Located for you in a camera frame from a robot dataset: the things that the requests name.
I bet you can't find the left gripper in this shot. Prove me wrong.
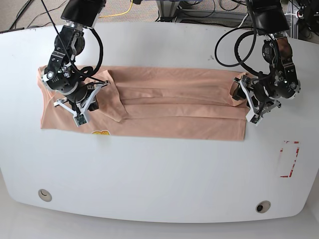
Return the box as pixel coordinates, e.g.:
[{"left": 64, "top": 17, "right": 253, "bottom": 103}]
[{"left": 230, "top": 79, "right": 301, "bottom": 105}]

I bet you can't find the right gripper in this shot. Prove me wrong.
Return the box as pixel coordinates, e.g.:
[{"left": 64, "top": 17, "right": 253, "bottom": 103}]
[{"left": 41, "top": 71, "right": 99, "bottom": 112}]

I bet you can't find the peach t-shirt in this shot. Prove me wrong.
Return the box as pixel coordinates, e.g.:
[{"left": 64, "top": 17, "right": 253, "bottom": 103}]
[{"left": 37, "top": 66, "right": 248, "bottom": 141}]

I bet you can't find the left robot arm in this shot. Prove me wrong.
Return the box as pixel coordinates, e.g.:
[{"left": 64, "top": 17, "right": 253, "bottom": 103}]
[{"left": 234, "top": 0, "right": 301, "bottom": 102}]

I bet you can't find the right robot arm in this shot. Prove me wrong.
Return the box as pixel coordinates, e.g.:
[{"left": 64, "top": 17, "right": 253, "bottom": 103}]
[{"left": 44, "top": 0, "right": 106, "bottom": 113}]

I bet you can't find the red tape rectangle marking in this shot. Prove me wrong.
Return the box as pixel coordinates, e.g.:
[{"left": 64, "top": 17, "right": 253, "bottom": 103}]
[{"left": 277, "top": 141, "right": 300, "bottom": 178}]

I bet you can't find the left table grommet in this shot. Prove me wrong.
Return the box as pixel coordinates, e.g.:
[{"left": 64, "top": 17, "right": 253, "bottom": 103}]
[{"left": 38, "top": 189, "right": 52, "bottom": 202}]

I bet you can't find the table grommet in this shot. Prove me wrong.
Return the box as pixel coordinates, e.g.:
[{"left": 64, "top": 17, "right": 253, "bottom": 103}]
[
  {"left": 38, "top": 189, "right": 52, "bottom": 202},
  {"left": 256, "top": 201, "right": 271, "bottom": 214}
]

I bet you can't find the right table grommet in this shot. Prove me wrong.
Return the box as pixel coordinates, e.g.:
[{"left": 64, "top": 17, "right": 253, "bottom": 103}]
[{"left": 256, "top": 201, "right": 271, "bottom": 214}]

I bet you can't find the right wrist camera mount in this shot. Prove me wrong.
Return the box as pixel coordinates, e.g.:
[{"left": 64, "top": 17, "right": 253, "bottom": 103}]
[{"left": 53, "top": 80, "right": 109, "bottom": 127}]

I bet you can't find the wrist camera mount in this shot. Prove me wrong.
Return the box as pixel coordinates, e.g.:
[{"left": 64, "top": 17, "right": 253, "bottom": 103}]
[
  {"left": 234, "top": 75, "right": 282, "bottom": 125},
  {"left": 53, "top": 80, "right": 109, "bottom": 127}
]

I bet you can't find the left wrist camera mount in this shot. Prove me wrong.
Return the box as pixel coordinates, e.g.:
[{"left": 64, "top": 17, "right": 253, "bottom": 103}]
[{"left": 234, "top": 75, "right": 282, "bottom": 125}]

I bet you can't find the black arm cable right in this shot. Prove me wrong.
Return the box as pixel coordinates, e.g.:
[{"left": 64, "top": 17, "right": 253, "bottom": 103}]
[{"left": 39, "top": 0, "right": 104, "bottom": 83}]

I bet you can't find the white cable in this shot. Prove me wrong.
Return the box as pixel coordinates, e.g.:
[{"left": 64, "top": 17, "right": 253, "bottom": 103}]
[{"left": 238, "top": 11, "right": 300, "bottom": 28}]

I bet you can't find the aluminium frame stand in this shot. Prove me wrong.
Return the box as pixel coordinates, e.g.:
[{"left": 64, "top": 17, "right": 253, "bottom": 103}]
[{"left": 156, "top": 0, "right": 181, "bottom": 22}]

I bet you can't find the yellow cable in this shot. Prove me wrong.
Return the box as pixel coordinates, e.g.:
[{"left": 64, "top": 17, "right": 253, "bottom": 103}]
[{"left": 99, "top": 0, "right": 133, "bottom": 19}]

